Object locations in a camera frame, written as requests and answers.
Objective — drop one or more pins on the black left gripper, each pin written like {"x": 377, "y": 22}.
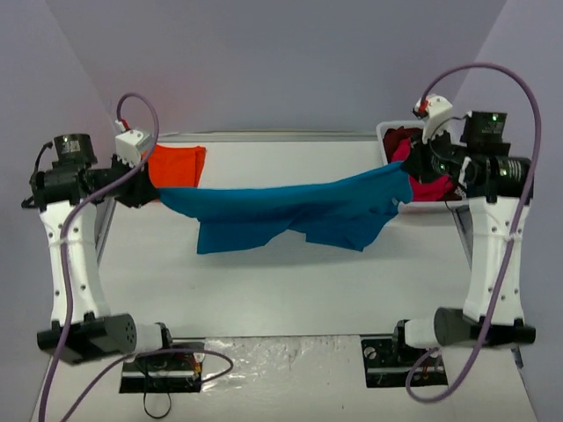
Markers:
{"x": 132, "y": 185}

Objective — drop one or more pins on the folded orange t shirt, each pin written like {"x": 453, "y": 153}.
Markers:
{"x": 176, "y": 167}

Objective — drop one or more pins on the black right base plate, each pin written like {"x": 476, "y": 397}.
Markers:
{"x": 386, "y": 365}

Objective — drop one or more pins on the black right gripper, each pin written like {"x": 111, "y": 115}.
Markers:
{"x": 426, "y": 161}

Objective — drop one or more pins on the white plastic laundry basket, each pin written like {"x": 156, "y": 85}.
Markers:
{"x": 415, "y": 206}

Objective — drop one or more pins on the pink magenta t shirt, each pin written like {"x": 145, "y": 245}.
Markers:
{"x": 441, "y": 189}

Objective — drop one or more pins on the teal blue t shirt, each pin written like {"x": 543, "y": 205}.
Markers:
{"x": 348, "y": 213}

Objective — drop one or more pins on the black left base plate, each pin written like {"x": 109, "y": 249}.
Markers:
{"x": 169, "y": 373}

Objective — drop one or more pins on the white front cover board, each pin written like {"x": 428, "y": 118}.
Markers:
{"x": 290, "y": 379}

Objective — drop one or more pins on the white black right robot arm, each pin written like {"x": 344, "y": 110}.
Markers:
{"x": 498, "y": 201}

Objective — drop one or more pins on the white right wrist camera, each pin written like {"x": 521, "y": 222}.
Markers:
{"x": 435, "y": 111}

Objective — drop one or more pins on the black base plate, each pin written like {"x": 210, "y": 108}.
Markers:
{"x": 169, "y": 373}
{"x": 386, "y": 365}

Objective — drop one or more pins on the dark maroon t shirt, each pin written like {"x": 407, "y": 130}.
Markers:
{"x": 396, "y": 142}

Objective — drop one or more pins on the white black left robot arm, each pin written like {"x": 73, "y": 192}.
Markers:
{"x": 83, "y": 328}

